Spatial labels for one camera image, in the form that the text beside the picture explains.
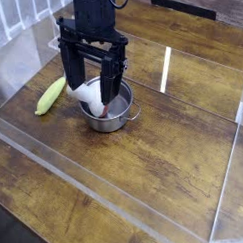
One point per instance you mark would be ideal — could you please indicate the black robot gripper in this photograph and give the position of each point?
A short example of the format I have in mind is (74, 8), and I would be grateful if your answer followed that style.
(91, 34)

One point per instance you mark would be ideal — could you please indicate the white plush mushroom red cap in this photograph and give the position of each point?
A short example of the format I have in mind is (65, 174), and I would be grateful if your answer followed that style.
(91, 95)

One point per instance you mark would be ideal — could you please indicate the small silver metal pot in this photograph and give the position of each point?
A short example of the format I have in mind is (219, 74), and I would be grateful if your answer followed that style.
(122, 109)

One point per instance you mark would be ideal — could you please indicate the black bar on table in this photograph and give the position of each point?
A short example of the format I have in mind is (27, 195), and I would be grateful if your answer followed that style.
(186, 8)

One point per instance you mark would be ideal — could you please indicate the clear acrylic triangular bracket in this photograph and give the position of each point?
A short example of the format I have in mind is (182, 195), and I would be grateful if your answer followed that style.
(54, 43)

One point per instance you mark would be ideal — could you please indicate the yellow-green handled metal spoon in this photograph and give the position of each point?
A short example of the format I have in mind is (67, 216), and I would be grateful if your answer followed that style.
(50, 96)

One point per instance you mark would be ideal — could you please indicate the clear acrylic enclosure wall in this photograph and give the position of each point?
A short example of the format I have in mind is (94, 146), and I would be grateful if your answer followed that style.
(172, 174)

